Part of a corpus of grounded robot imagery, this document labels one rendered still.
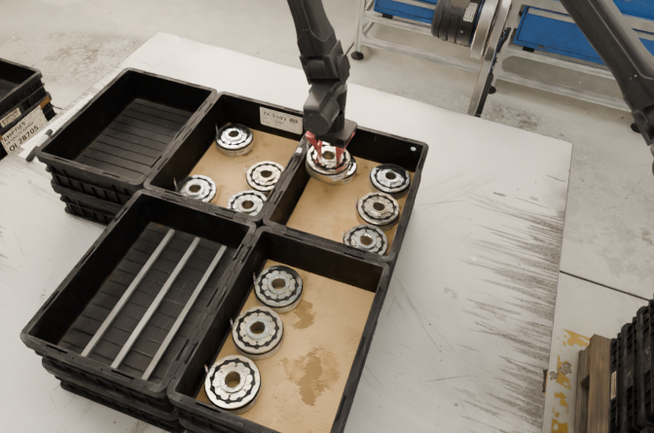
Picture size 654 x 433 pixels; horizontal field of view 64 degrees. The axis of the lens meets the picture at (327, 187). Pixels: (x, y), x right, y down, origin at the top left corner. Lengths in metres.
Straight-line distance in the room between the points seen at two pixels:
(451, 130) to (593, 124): 1.60
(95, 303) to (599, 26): 1.06
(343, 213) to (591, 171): 1.88
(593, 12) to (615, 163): 2.25
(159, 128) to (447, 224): 0.86
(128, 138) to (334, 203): 0.61
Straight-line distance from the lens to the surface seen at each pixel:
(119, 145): 1.55
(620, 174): 3.03
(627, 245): 2.70
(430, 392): 1.24
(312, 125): 1.03
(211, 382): 1.06
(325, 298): 1.16
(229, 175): 1.40
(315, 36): 0.99
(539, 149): 1.83
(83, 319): 1.22
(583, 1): 0.86
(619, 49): 0.89
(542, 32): 3.07
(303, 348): 1.10
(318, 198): 1.33
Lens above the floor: 1.82
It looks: 47 degrees down
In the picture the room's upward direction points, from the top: 4 degrees clockwise
